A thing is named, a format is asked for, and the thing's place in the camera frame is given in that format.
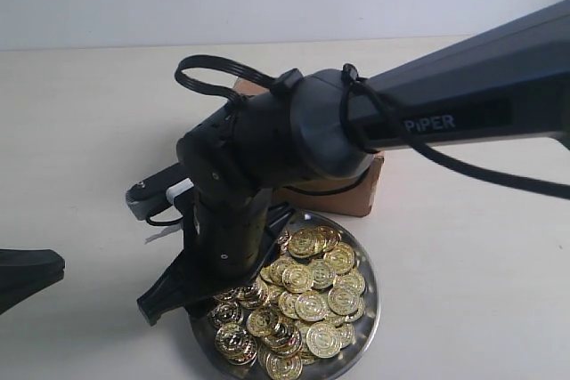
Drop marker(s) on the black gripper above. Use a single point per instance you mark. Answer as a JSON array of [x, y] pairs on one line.
[[224, 247]]

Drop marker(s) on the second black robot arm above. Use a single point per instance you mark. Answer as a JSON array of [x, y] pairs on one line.
[[27, 272]]

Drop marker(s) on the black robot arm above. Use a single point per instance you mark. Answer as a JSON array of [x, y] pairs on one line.
[[275, 132]]

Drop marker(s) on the brown cardboard slotted box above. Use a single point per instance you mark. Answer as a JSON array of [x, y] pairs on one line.
[[356, 202]]

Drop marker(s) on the gold coin lower left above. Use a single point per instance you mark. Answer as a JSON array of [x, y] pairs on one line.
[[224, 313]]

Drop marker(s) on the gold coin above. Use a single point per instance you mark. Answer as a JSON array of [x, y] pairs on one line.
[[311, 306], [262, 322], [283, 368], [224, 313], [303, 243], [343, 300], [297, 278], [341, 258], [232, 339], [323, 340]]

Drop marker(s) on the gold coin front left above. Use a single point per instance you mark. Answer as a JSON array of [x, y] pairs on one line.
[[232, 339]]

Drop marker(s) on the gold coin bottom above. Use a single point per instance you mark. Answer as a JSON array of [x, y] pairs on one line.
[[283, 368]]

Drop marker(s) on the gold coin top centre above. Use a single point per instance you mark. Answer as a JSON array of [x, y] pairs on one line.
[[303, 243]]

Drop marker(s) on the gold coin front right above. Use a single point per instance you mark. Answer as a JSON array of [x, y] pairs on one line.
[[323, 340]]

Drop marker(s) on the gold coin right upper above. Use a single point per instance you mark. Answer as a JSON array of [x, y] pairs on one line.
[[341, 258]]

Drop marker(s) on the gold coin right middle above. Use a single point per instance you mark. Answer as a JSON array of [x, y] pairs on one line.
[[343, 300]]

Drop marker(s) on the round steel plate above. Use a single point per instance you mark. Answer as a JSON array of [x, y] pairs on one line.
[[356, 330]]

